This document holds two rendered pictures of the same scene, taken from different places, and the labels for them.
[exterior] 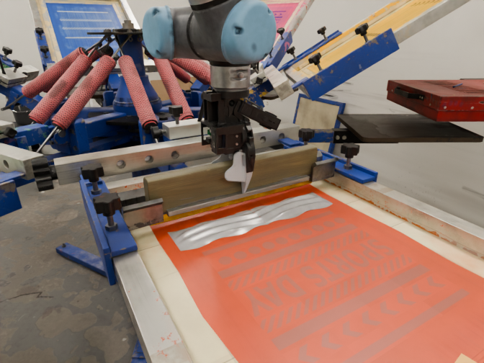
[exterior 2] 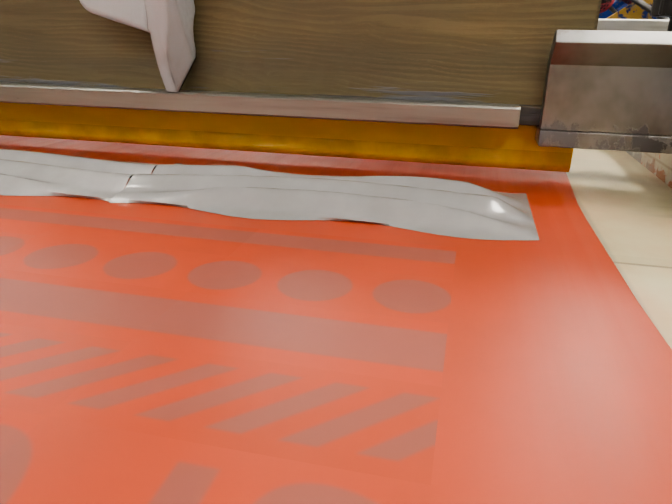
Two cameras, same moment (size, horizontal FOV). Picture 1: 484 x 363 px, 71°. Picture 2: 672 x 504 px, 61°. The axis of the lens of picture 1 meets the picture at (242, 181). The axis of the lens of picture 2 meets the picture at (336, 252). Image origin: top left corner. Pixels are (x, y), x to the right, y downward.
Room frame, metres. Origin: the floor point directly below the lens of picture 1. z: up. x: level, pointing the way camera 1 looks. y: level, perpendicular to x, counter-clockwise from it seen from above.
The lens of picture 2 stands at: (0.47, -0.29, 1.03)
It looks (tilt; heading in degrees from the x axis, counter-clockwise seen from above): 21 degrees down; 43
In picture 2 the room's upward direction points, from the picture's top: 1 degrees clockwise
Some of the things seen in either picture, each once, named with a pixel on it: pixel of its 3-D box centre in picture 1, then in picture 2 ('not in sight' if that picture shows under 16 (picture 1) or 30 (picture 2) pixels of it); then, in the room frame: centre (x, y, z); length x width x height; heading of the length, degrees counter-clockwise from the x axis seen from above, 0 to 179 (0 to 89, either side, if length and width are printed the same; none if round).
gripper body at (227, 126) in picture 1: (227, 120); not in sight; (0.66, 0.03, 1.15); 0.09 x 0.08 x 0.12; 120
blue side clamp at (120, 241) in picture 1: (105, 220); not in sight; (0.56, 0.26, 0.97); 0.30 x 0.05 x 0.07; 30
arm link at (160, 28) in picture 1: (186, 33); not in sight; (0.58, 0.09, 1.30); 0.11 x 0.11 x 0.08; 41
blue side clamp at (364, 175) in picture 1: (323, 167); not in sight; (0.84, -0.22, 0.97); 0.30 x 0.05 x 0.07; 30
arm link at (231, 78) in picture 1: (231, 78); not in sight; (0.66, 0.02, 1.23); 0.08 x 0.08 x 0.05
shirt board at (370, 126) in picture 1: (297, 133); not in sight; (1.41, -0.24, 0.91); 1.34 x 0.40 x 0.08; 90
